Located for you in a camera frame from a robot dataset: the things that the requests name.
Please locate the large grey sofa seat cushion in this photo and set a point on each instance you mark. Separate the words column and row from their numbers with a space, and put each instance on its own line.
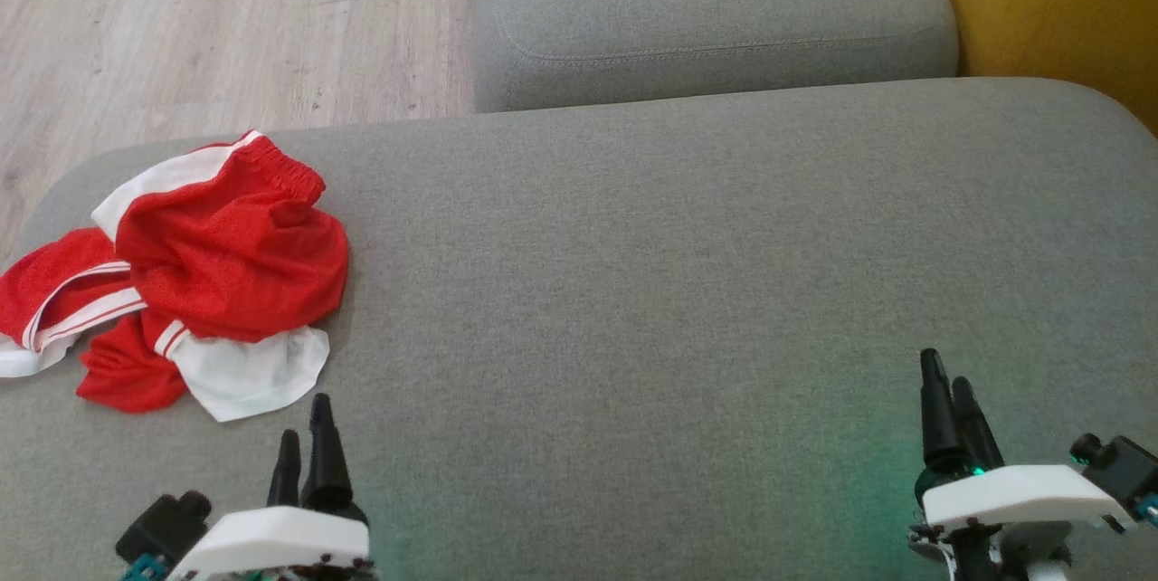
column 633, row 309

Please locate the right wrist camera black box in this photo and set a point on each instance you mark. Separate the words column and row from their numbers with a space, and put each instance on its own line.
column 1122, row 468

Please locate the red jersey with white sleeves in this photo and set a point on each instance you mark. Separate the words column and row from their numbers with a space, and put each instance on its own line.
column 244, row 373

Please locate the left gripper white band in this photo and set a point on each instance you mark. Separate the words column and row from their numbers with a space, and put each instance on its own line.
column 271, row 540

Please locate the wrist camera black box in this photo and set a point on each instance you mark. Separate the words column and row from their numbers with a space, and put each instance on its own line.
column 1122, row 468
column 163, row 522

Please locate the red shorts with white stripe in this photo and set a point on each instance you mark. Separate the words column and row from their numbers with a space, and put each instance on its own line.
column 235, row 246

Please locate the small grey sofa cushion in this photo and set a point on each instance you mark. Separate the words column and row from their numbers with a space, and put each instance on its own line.
column 706, row 2

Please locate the yellow upholstered panel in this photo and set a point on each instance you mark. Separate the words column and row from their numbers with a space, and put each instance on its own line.
column 1058, row 2

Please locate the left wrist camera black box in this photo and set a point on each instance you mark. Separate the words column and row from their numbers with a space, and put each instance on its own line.
column 163, row 522

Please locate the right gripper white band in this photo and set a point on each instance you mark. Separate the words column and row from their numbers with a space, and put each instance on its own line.
column 1013, row 495

